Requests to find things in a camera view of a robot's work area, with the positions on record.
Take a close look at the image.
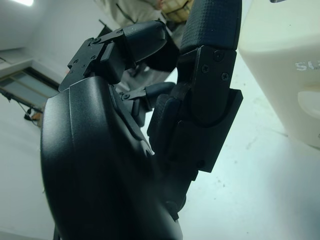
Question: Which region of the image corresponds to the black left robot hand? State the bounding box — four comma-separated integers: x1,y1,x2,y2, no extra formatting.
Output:
39,0,245,240

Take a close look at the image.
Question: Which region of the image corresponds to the person in beige jacket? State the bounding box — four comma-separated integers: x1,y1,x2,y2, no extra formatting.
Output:
93,0,195,95

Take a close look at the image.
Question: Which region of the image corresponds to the cream white two-slot toaster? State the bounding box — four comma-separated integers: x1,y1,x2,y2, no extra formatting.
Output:
238,0,320,149

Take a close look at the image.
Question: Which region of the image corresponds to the glass door with dark frame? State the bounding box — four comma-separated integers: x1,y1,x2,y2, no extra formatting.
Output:
0,65,60,110

